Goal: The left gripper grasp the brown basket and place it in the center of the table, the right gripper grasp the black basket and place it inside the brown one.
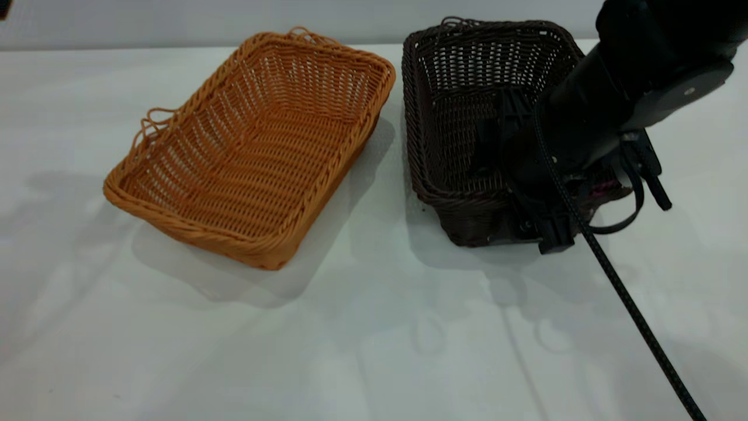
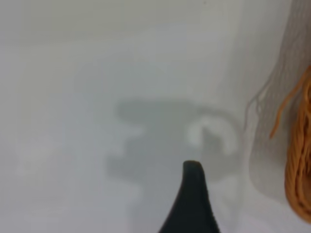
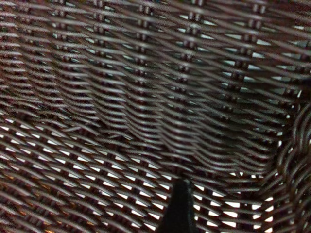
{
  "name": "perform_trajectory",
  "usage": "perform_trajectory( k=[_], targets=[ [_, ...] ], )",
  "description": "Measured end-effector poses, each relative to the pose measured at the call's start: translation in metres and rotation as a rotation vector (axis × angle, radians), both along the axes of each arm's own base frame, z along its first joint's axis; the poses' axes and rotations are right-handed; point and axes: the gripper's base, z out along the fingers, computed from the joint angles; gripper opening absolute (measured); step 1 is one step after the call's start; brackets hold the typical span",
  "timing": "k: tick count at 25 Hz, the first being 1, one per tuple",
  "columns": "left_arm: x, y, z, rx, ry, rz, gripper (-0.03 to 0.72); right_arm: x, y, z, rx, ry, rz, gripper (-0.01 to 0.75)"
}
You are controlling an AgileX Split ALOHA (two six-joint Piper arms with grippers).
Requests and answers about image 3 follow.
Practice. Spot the dark brown wicker basket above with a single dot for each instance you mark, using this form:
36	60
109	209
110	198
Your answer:
136	92

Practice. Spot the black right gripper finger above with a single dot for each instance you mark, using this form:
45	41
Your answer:
180	213

